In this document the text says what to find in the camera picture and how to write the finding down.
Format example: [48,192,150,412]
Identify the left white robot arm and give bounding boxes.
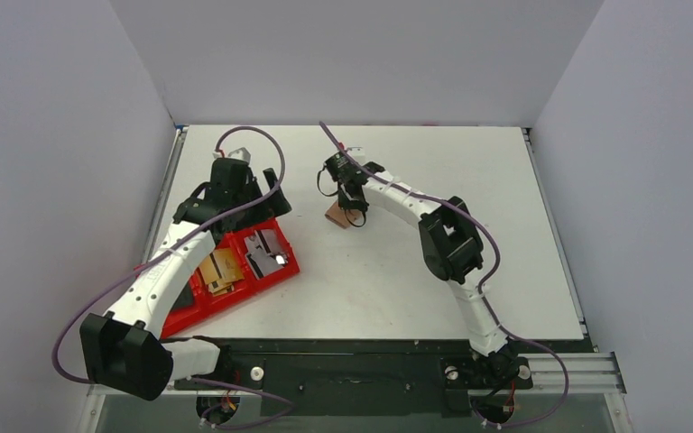
[79,158,291,401]

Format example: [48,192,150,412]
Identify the tan leather card holder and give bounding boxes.
[324,201,364,229]

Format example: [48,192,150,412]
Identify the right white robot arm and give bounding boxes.
[323,152,531,386]

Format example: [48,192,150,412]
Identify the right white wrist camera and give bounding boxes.
[346,147,365,158]

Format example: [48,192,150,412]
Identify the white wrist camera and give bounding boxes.
[346,147,365,158]
[215,147,252,163]

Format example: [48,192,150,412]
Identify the silver mirrored card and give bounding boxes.
[244,229,290,280]

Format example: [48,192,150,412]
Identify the aluminium frame rail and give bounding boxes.
[76,352,633,432]

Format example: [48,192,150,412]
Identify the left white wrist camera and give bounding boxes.
[215,147,252,163]

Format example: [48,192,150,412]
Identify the black cards in bin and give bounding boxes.
[170,284,196,312]

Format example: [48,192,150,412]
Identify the red three-compartment bin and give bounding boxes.
[135,217,301,340]

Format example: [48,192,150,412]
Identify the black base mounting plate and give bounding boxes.
[175,338,591,418]

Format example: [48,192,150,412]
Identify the gold cards stack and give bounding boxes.
[199,248,245,296]

